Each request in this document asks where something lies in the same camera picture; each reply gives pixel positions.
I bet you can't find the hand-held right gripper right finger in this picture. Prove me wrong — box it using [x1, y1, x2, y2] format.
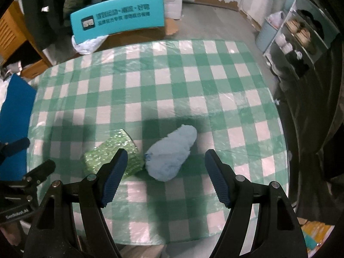
[205, 148, 308, 258]

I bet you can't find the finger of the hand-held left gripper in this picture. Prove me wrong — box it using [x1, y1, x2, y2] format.
[23, 159, 57, 186]
[0, 138, 31, 165]

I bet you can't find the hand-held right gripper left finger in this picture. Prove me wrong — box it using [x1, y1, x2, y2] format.
[24, 148, 129, 258]

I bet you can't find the green glitter sponge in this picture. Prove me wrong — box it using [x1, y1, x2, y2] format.
[83, 128, 143, 178]

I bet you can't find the blue cardboard box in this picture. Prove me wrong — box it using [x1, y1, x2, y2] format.
[0, 74, 37, 145]

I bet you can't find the blue fluffy cloth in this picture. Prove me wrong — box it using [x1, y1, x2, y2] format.
[144, 124, 198, 182]

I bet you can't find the wooden wardrobe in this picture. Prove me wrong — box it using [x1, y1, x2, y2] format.
[0, 0, 55, 80]

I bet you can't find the green checkered tablecloth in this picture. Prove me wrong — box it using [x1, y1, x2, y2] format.
[27, 39, 286, 246]

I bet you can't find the white plastic bag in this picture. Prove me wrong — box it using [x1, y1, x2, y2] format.
[71, 36, 108, 57]

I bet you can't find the black jacket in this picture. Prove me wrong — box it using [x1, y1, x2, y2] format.
[23, 0, 71, 52]

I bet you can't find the brown cardboard box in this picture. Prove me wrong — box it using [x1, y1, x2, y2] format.
[101, 17, 178, 52]

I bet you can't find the light blue bin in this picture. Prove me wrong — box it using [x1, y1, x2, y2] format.
[255, 20, 281, 56]

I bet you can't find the dark green jacket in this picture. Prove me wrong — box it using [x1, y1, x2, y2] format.
[52, 0, 90, 36]

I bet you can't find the teal printed box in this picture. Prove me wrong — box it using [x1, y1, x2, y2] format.
[70, 0, 165, 45]

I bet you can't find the shoe rack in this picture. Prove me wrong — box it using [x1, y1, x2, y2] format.
[265, 0, 339, 87]

